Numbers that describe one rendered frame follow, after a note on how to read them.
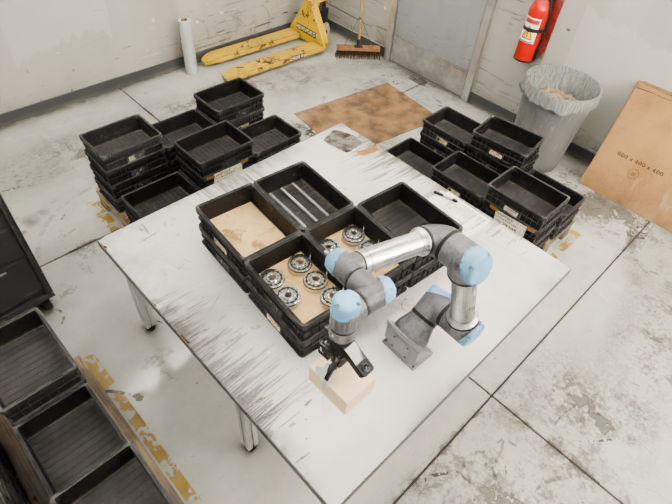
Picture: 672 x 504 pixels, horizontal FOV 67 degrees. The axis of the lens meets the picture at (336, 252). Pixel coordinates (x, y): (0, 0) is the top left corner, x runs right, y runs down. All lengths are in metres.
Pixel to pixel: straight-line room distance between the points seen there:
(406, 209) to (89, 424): 1.68
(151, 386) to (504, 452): 1.82
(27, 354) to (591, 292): 3.19
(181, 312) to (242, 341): 0.30
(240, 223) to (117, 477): 1.12
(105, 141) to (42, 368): 1.63
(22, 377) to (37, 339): 0.18
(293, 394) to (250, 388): 0.16
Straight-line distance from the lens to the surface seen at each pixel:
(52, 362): 2.50
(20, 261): 3.00
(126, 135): 3.62
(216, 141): 3.46
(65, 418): 2.47
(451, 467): 2.72
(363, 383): 1.53
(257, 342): 2.09
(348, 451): 1.89
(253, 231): 2.31
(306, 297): 2.06
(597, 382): 3.26
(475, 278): 1.60
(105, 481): 2.18
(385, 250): 1.48
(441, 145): 3.81
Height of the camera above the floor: 2.45
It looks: 47 degrees down
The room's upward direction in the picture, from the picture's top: 6 degrees clockwise
